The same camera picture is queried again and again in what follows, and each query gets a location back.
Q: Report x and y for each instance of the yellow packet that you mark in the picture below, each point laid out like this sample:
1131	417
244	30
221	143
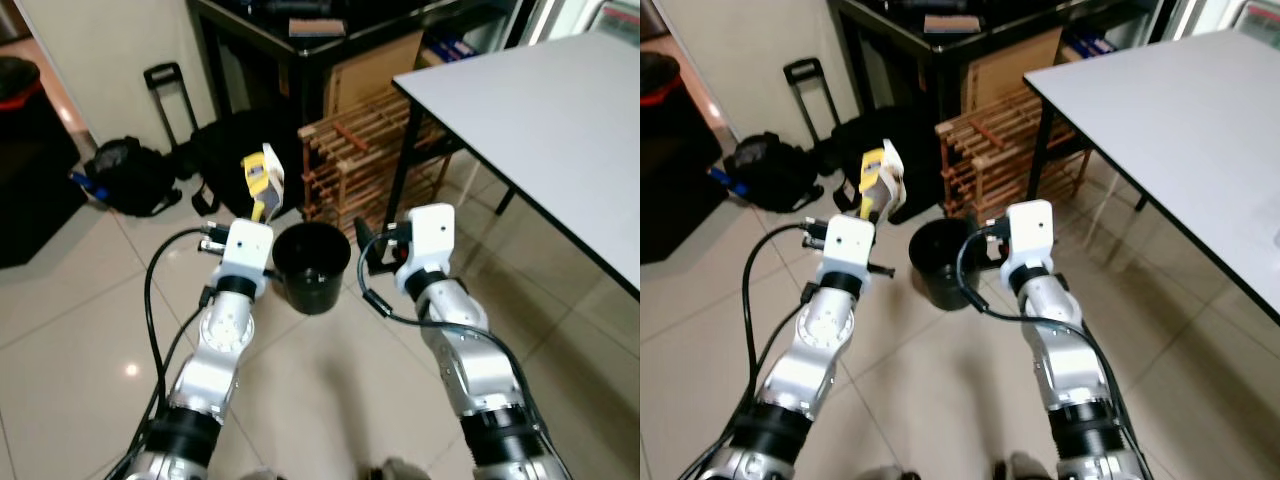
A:
878	180
262	180

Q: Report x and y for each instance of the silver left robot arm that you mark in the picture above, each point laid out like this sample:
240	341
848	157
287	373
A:
222	340
815	345

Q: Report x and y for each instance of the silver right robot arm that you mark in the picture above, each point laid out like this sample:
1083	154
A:
1070	360
470	365

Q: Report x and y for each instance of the black rubbish bin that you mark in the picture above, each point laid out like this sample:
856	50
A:
940	265
312	270

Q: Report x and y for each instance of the black bin with red band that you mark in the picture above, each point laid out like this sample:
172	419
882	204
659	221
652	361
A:
670	150
30	150

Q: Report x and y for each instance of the black backpack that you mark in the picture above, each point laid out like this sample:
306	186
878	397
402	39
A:
770	175
130	180

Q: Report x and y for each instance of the black trolley bag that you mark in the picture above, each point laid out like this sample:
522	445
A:
235	150
850	135

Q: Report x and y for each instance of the wooden slatted rack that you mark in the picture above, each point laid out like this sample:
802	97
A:
990	150
350	160

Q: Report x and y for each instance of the grey table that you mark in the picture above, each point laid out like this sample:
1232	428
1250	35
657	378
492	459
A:
540	130
1180	130

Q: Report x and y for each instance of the blue white carton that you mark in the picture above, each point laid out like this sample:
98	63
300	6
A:
1090	43
452	48

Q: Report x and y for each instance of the black desk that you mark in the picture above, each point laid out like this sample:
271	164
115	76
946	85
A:
260	20
900	20

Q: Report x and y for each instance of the brown book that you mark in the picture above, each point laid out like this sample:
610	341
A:
952	24
317	26

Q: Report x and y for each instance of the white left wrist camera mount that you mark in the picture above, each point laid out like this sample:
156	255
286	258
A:
248	245
850	240

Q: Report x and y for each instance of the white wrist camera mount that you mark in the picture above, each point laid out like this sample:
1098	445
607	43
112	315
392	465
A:
248	245
430	235
850	240
1030	228

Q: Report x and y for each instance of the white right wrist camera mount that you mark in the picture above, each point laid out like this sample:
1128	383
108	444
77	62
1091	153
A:
1030	228
430	235

